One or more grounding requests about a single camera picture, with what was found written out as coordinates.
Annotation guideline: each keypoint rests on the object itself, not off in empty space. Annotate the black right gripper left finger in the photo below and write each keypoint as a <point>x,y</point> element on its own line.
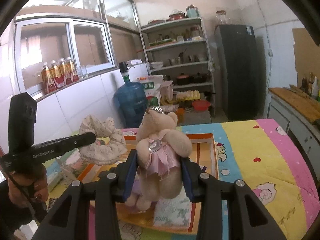
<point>69,216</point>

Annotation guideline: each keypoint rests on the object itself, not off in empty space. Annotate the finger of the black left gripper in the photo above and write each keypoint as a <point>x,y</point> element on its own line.
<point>63,145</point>

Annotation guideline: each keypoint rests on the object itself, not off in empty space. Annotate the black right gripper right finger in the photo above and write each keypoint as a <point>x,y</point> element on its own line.
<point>247,216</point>

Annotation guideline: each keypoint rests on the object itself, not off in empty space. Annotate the floral white scrunchie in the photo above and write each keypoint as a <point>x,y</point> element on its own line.
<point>109,144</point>

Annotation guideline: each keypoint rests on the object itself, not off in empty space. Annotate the white tissue packet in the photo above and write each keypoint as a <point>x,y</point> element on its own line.
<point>173,213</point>

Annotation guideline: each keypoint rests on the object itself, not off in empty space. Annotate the beige bear pink dress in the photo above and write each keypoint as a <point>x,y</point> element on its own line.
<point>160,146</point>

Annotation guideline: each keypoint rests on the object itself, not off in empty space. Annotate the left hand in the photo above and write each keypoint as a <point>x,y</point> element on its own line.
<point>26,188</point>

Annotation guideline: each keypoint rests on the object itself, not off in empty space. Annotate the floral tissue box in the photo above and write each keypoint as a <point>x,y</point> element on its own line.
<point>71,165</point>

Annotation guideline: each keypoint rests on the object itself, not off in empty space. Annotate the beige bear purple dress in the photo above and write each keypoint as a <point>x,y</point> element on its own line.
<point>136,201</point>

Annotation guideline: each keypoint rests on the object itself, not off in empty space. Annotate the colourful cartoon bed sheet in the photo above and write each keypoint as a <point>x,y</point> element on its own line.
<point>263,155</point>

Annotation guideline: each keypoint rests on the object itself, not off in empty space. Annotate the orange drink bottles pack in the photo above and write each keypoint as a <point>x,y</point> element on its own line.
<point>58,74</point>

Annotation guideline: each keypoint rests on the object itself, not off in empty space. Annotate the orange shallow cardboard box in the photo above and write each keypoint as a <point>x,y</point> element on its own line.
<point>140,225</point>

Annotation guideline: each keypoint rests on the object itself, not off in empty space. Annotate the blue water jug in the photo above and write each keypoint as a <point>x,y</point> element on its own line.
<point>130,98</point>

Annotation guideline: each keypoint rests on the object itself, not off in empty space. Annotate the wooden top kitchen counter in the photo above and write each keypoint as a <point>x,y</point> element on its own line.
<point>297,115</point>

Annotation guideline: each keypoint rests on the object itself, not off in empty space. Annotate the red plastic basket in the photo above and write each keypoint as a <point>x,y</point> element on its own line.
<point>201,105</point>

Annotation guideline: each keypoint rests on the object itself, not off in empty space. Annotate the egg tray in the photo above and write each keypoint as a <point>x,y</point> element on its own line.
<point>190,95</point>

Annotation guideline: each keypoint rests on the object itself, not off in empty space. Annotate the grey metal shelf rack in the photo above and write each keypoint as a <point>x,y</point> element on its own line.
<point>179,50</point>

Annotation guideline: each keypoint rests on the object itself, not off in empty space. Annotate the black refrigerator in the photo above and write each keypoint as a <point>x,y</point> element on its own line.
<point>240,70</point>

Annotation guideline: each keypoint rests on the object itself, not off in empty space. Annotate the glass jar on fridge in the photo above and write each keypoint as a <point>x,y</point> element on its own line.
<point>221,17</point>

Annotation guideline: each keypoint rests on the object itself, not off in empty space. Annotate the sliding window frame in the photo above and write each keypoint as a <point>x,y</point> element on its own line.
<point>41,38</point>

